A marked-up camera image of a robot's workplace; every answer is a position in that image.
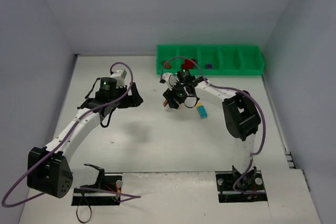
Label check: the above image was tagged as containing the red lego brick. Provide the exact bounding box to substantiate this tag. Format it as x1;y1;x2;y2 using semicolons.
181;59;196;70

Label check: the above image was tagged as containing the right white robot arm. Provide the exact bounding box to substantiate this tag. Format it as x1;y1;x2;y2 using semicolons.
160;69;261;174

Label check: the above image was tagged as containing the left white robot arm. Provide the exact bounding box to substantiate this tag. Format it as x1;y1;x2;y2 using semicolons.
27;77;143;198

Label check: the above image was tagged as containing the yellow lego brick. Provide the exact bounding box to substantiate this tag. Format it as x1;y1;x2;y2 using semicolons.
196;102;204;110

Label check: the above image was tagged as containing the teal lego brick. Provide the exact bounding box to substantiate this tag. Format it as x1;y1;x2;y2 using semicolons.
196;106;208;119

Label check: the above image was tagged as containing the green compartment bin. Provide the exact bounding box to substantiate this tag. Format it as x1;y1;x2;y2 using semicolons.
156;45;265;76

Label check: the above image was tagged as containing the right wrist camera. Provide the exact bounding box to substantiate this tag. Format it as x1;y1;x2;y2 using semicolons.
160;72;177;90

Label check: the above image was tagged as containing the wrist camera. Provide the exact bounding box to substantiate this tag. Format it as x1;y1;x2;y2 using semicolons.
110;69;127;81
160;72;177;90

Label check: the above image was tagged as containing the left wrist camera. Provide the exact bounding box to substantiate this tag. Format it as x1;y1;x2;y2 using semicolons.
110;69;127;81

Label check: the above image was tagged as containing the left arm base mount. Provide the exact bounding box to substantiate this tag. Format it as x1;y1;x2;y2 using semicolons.
71;163;122;206

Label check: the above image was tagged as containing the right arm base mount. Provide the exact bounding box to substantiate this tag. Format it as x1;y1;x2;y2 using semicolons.
215;170;268;204

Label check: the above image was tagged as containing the black loop cable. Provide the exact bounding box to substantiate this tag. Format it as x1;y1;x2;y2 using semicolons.
76;192;93;222

